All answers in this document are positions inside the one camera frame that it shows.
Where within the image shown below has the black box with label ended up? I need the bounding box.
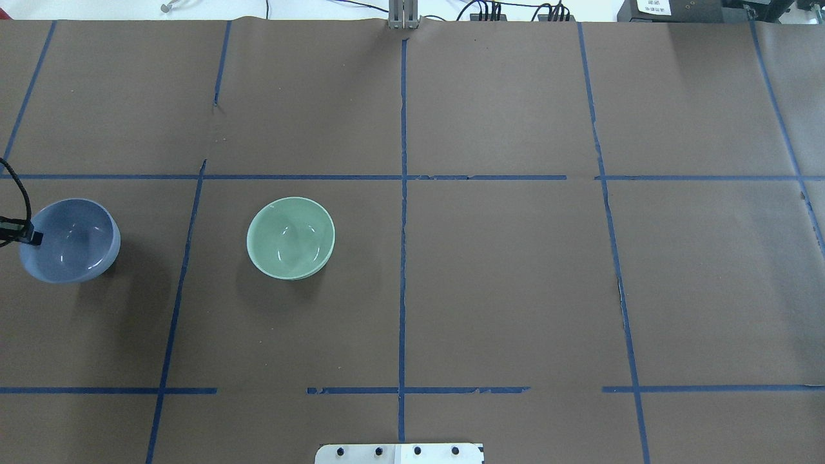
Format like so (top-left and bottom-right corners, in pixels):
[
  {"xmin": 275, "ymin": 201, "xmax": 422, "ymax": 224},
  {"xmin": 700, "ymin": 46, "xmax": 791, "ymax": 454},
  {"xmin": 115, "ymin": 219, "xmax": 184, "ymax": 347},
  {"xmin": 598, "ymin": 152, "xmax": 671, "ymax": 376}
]
[{"xmin": 616, "ymin": 1, "xmax": 724, "ymax": 23}]

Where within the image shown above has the black power strip right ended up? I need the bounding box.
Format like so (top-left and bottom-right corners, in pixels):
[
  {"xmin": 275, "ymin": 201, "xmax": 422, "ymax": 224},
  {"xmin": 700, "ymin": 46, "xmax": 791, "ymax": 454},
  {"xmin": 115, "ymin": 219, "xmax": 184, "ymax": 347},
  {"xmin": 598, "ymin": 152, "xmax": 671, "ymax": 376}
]
[{"xmin": 531, "ymin": 1, "xmax": 575, "ymax": 23}]

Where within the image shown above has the green ceramic bowl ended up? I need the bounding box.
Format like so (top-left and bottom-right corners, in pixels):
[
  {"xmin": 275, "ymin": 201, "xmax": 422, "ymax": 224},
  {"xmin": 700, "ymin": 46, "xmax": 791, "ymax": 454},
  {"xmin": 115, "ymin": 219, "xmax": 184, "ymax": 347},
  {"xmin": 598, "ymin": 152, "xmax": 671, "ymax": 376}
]
[{"xmin": 246, "ymin": 197, "xmax": 336, "ymax": 281}]

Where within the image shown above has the blue ceramic bowl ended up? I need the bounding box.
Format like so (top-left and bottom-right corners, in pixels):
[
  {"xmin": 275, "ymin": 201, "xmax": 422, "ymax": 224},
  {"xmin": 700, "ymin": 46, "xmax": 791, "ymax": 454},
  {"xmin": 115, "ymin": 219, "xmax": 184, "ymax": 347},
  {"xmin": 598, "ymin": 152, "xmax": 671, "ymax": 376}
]
[{"xmin": 19, "ymin": 198, "xmax": 121, "ymax": 284}]

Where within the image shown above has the black power strip left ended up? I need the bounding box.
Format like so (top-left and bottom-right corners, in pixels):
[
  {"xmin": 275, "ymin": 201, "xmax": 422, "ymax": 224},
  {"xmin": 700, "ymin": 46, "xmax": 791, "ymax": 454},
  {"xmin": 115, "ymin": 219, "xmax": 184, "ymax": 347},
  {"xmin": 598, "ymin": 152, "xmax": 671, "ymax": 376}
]
[{"xmin": 461, "ymin": 1, "xmax": 507, "ymax": 23}]

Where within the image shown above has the aluminium profile post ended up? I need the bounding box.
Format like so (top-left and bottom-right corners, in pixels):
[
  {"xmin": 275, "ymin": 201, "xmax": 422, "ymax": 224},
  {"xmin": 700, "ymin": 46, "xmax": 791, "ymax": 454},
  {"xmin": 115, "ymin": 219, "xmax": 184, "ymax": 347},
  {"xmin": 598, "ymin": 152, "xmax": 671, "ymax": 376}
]
[{"xmin": 388, "ymin": 0, "xmax": 421, "ymax": 30}]

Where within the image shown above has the white metal base plate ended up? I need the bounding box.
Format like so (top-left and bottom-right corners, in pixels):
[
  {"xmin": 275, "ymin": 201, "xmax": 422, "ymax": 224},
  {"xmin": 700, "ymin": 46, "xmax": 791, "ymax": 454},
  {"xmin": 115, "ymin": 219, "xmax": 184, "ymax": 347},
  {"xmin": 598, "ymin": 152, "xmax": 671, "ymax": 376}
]
[{"xmin": 315, "ymin": 443, "xmax": 485, "ymax": 463}]

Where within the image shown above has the black camera cable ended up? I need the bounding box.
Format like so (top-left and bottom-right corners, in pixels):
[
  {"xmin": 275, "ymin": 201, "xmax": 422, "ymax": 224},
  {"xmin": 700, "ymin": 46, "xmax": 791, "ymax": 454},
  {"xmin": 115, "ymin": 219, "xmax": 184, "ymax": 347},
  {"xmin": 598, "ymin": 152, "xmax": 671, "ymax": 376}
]
[{"xmin": 0, "ymin": 157, "xmax": 33, "ymax": 249}]

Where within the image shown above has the black power strip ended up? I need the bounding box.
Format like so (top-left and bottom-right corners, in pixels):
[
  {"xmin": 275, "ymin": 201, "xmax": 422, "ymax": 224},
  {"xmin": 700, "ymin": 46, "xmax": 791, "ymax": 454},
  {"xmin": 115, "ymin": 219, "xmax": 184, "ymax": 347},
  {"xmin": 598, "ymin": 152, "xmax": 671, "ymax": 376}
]
[
  {"xmin": 531, "ymin": 1, "xmax": 575, "ymax": 23},
  {"xmin": 461, "ymin": 1, "xmax": 507, "ymax": 23}
]

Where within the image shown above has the brown paper table mat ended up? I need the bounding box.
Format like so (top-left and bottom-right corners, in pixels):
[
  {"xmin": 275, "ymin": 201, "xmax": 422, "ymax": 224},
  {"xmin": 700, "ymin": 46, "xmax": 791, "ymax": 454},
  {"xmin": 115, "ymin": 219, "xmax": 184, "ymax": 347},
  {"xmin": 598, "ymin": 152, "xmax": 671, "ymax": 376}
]
[{"xmin": 2, "ymin": 17, "xmax": 823, "ymax": 463}]

